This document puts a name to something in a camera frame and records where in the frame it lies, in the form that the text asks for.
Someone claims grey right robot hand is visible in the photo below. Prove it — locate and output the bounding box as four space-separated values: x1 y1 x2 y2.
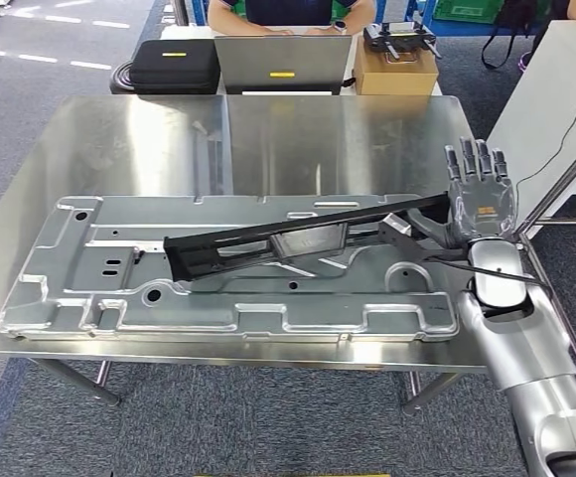
406 136 518 250

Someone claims black plastic panel part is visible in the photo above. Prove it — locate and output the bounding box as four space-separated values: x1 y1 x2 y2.
162 191 451 283

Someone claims stainless steel workbench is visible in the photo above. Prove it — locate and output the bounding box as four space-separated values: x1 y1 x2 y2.
0 92 518 417
513 83 576 404

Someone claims white cabinet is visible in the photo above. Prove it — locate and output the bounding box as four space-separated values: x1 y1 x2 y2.
485 19 576 233

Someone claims brown cardboard box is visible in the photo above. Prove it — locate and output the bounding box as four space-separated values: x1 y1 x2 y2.
353 44 440 97

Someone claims green plastic bin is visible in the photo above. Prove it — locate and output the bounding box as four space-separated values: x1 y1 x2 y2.
433 0 506 25

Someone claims black remote controller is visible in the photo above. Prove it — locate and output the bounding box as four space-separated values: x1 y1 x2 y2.
362 20 442 62

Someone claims blue storage rack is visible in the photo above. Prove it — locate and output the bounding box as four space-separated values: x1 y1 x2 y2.
374 0 506 38

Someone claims grey laptop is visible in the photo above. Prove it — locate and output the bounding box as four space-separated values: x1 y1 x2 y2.
214 34 353 97

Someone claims stamped metal plate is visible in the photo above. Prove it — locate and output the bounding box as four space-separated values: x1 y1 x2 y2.
0 193 461 344

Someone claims black zip case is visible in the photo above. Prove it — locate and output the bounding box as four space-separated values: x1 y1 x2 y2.
128 38 221 96

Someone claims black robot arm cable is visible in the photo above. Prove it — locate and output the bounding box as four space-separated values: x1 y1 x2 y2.
430 252 553 292

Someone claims thin black cable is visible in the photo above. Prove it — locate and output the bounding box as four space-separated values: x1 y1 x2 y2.
514 96 576 207

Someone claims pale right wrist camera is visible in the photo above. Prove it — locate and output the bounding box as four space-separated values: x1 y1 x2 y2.
377 211 449 262

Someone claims coiled black cable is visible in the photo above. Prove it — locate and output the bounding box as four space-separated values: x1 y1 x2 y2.
110 60 136 96

